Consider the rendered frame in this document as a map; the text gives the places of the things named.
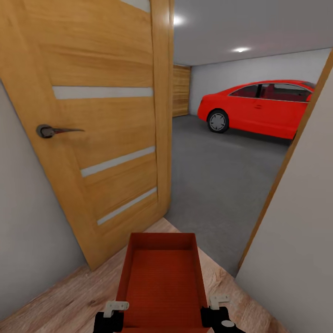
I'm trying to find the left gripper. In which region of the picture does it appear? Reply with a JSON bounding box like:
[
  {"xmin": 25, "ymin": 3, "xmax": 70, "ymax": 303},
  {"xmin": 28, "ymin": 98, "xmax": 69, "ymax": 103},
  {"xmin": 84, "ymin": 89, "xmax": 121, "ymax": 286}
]
[{"xmin": 94, "ymin": 311, "xmax": 124, "ymax": 333}]

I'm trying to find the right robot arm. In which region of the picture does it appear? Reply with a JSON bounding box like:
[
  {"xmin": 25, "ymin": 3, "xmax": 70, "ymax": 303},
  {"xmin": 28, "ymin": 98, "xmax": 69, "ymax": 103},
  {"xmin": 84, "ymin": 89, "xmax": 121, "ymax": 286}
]
[{"xmin": 200, "ymin": 294, "xmax": 245, "ymax": 333}]

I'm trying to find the storage box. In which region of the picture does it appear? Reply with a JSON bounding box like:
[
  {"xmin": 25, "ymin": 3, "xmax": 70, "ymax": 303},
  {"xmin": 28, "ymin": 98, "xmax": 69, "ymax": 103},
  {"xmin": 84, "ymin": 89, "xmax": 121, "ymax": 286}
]
[{"xmin": 116, "ymin": 232, "xmax": 210, "ymax": 333}]

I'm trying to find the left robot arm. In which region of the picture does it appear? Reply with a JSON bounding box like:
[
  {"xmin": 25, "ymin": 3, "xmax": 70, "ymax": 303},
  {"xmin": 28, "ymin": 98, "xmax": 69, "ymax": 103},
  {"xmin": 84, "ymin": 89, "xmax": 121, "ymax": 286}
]
[{"xmin": 93, "ymin": 301, "xmax": 129, "ymax": 333}]

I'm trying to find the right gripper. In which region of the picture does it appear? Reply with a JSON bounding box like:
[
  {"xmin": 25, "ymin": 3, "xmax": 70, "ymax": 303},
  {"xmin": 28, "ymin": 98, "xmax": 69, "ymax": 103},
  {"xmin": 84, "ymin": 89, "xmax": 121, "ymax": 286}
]
[{"xmin": 200, "ymin": 307, "xmax": 229, "ymax": 329}]

